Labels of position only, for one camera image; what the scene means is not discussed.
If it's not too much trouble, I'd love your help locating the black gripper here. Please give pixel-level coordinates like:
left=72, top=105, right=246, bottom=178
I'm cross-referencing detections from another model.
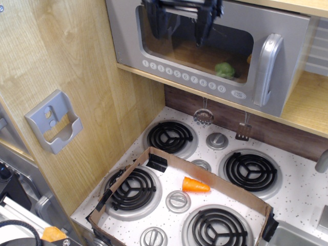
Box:
left=141, top=1, right=223, bottom=47

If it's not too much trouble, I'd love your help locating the silver toy microwave door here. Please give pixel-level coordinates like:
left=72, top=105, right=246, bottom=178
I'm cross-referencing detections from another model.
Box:
left=106, top=1, right=313, bottom=116

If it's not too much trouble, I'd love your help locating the green toy broccoli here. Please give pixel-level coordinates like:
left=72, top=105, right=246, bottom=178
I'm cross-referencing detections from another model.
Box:
left=215, top=62, right=235, bottom=79

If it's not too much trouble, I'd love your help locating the yellow toy corn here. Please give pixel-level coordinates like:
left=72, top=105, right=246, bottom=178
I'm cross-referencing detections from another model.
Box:
left=247, top=54, right=252, bottom=64

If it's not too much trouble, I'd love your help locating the hanging silver strainer spoon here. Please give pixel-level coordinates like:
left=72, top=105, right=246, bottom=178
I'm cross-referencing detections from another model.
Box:
left=193, top=98, right=214, bottom=127

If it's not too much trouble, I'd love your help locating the back left stove burner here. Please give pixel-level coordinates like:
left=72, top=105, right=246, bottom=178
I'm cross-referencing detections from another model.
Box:
left=142, top=120, right=198, bottom=159

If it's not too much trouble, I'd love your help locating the stove burner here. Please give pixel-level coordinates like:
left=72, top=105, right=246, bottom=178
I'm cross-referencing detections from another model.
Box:
left=181, top=204, right=255, bottom=246
left=218, top=149, right=283, bottom=200
left=106, top=166, right=162, bottom=221
left=142, top=120, right=198, bottom=159

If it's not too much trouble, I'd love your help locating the silver knob back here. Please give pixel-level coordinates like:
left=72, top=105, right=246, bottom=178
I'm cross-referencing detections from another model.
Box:
left=206, top=133, right=229, bottom=150

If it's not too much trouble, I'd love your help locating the hanging silver spatula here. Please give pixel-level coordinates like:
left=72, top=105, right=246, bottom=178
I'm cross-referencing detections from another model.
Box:
left=235, top=112, right=252, bottom=141

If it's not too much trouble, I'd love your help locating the silver knob small middle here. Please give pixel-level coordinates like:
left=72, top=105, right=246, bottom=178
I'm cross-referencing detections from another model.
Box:
left=192, top=159, right=212, bottom=172

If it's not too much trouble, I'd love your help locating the orange toy carrot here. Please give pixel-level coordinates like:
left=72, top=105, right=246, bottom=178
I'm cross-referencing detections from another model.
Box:
left=182, top=177, right=211, bottom=192

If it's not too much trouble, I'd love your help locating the back right stove burner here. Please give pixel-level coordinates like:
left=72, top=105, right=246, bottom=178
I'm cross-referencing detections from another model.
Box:
left=218, top=149, right=283, bottom=200

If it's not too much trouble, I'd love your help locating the front left stove burner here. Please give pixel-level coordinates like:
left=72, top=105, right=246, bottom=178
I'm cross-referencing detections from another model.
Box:
left=106, top=166, right=162, bottom=221

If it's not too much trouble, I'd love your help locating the silver knob centre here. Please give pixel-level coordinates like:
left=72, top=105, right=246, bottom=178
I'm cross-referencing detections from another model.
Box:
left=166, top=190, right=191, bottom=214

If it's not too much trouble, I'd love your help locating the grey faucet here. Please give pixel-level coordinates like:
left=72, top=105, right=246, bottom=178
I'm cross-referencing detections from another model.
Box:
left=315, top=150, right=328, bottom=173

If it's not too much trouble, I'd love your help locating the front right stove burner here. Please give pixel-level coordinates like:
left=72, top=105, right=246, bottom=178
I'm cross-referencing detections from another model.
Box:
left=181, top=204, right=255, bottom=246

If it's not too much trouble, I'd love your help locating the silver knob front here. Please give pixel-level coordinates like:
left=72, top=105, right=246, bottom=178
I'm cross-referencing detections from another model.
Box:
left=140, top=227, right=168, bottom=246

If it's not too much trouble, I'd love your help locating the brown cardboard barrier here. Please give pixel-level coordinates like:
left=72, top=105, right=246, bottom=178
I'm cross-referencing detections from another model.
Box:
left=87, top=147, right=278, bottom=245

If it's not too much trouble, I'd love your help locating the silver sink basin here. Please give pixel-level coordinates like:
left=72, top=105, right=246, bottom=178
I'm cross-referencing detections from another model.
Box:
left=268, top=221, right=327, bottom=246

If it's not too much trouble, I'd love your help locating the orange toy at bottom left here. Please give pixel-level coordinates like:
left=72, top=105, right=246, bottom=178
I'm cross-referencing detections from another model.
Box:
left=41, top=227, right=67, bottom=242

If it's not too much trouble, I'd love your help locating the grey wall phone holder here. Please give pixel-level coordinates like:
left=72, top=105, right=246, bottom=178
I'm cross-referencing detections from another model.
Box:
left=25, top=90, right=83, bottom=154

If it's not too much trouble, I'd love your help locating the grey oven door handle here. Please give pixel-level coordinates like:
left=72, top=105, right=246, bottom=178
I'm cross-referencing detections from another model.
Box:
left=34, top=192, right=68, bottom=231

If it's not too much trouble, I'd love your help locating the black cable bottom left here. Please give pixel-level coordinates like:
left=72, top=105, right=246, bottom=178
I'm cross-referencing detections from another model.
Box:
left=0, top=219, right=42, bottom=246

